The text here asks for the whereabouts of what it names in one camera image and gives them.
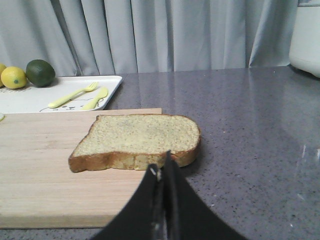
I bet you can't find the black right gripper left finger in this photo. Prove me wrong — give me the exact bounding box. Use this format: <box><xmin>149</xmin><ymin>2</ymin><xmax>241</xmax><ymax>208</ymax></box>
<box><xmin>92</xmin><ymin>164</ymin><xmax>164</xmax><ymax>240</ymax></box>

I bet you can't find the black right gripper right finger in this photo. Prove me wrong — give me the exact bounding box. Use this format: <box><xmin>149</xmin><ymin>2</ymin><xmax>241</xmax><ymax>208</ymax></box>
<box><xmin>163</xmin><ymin>151</ymin><xmax>245</xmax><ymax>240</ymax></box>

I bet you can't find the bread slice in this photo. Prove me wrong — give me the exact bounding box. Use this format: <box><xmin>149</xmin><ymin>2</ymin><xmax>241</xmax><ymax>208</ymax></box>
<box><xmin>68</xmin><ymin>114</ymin><xmax>201</xmax><ymax>173</ymax></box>

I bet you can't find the white bear tray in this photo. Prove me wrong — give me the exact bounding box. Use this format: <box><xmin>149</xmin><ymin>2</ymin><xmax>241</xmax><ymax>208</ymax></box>
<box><xmin>0</xmin><ymin>75</ymin><xmax>123</xmax><ymax>114</ymax></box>

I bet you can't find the wooden cutting board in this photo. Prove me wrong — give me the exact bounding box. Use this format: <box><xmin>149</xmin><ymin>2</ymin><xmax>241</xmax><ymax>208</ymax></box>
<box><xmin>0</xmin><ymin>107</ymin><xmax>163</xmax><ymax>229</ymax></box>

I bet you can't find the yellow plastic knife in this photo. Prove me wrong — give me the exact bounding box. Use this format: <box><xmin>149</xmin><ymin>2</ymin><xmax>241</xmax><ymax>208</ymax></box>
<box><xmin>81</xmin><ymin>87</ymin><xmax>109</xmax><ymax>111</ymax></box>

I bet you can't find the lemon slice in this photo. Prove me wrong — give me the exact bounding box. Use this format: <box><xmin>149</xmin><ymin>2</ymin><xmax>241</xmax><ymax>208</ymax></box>
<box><xmin>0</xmin><ymin>113</ymin><xmax>5</xmax><ymax>121</ymax></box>

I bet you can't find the green lime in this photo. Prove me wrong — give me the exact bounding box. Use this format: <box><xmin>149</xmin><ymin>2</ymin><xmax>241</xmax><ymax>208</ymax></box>
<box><xmin>25</xmin><ymin>59</ymin><xmax>56</xmax><ymax>88</ymax></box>

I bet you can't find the grey curtain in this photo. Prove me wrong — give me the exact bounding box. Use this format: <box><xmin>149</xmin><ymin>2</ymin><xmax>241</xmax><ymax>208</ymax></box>
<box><xmin>0</xmin><ymin>0</ymin><xmax>298</xmax><ymax>76</ymax></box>

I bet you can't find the yellow lemon right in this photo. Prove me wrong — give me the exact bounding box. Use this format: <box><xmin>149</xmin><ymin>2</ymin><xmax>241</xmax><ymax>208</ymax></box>
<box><xmin>1</xmin><ymin>66</ymin><xmax>28</xmax><ymax>90</ymax></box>

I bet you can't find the yellow lemon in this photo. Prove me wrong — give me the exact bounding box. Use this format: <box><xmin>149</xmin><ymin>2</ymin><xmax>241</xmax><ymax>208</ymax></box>
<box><xmin>1</xmin><ymin>66</ymin><xmax>28</xmax><ymax>90</ymax></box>
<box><xmin>0</xmin><ymin>63</ymin><xmax>7</xmax><ymax>87</ymax></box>

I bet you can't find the white appliance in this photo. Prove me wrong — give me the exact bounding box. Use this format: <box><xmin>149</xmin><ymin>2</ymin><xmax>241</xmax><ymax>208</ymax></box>
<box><xmin>289</xmin><ymin>0</ymin><xmax>320</xmax><ymax>78</ymax></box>

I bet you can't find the yellow lemon left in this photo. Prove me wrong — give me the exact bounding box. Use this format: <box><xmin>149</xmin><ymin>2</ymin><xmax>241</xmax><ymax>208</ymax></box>
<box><xmin>0</xmin><ymin>63</ymin><xmax>7</xmax><ymax>87</ymax></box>

